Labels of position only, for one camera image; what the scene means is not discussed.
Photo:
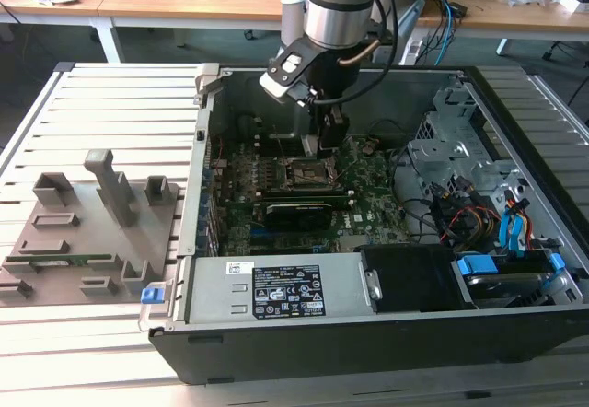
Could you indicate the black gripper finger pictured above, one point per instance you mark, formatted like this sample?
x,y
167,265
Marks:
x,y
333,126

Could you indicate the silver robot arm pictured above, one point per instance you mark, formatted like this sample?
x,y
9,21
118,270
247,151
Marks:
x,y
340,2

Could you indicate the CPU socket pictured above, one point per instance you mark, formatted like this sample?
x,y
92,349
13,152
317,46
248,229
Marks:
x,y
306,174

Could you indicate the round coin battery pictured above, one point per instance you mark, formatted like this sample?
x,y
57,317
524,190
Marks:
x,y
368,148

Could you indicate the black RAM slot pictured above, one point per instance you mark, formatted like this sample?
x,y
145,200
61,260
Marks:
x,y
280,138
280,146
303,201
303,191

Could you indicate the green motherboard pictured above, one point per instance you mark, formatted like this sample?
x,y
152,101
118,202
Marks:
x,y
373,195

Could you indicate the white power strip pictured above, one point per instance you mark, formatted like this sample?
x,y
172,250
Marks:
x,y
412,50

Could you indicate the black graphics card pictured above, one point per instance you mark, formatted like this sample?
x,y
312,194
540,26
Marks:
x,y
299,217

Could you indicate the metal drive cage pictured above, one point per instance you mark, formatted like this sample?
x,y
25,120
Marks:
x,y
432,154

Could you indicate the grey plastic case latch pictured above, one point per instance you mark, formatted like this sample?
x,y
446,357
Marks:
x,y
206,80

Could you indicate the black plastic shroud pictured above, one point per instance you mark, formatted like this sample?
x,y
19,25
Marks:
x,y
409,278

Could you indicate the blue disk carrier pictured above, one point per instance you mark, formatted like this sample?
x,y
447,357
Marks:
x,y
478,266

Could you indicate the silver power supply unit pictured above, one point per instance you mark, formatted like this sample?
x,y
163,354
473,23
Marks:
x,y
216,296

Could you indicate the black open PC case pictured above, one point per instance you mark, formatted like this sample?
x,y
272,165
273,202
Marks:
x,y
322,352

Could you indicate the silver hard disk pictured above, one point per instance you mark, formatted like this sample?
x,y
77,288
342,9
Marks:
x,y
501,287

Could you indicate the blue plastic latch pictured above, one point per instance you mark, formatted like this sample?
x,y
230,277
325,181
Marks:
x,y
152,296

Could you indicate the grey parts rack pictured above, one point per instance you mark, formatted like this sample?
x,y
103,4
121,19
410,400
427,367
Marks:
x,y
92,236

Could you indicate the green RAM stick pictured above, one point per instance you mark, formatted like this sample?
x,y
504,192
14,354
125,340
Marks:
x,y
78,259

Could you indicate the short wooden desk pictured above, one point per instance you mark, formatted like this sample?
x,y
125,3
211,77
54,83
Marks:
x,y
46,8

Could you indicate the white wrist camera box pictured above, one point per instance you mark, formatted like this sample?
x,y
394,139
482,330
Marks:
x,y
280,82

